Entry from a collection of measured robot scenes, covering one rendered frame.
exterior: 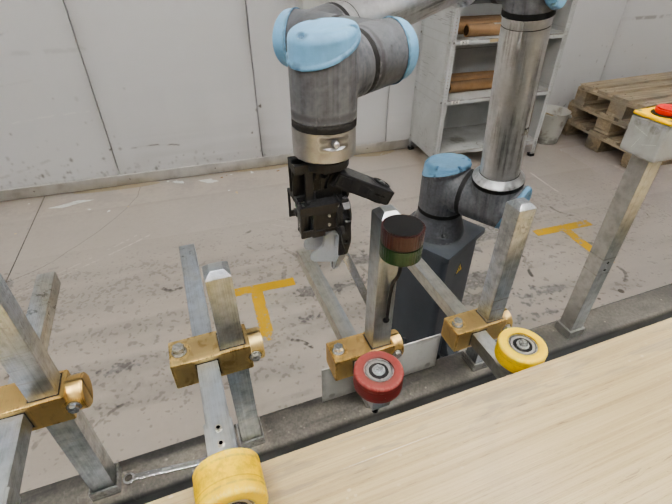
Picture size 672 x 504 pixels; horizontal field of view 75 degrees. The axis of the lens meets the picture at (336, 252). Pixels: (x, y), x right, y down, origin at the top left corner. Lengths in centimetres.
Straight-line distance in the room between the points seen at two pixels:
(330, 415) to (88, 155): 280
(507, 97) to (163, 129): 250
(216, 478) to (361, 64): 52
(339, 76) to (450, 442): 50
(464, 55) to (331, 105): 319
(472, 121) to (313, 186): 339
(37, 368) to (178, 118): 271
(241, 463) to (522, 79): 102
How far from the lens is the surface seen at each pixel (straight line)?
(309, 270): 97
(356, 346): 80
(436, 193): 145
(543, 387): 77
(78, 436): 79
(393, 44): 66
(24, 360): 67
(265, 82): 324
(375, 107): 352
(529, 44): 118
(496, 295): 87
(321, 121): 58
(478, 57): 381
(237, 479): 56
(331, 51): 56
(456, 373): 101
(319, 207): 64
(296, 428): 90
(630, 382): 84
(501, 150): 129
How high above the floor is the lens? 147
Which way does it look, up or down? 37 degrees down
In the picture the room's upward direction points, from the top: straight up
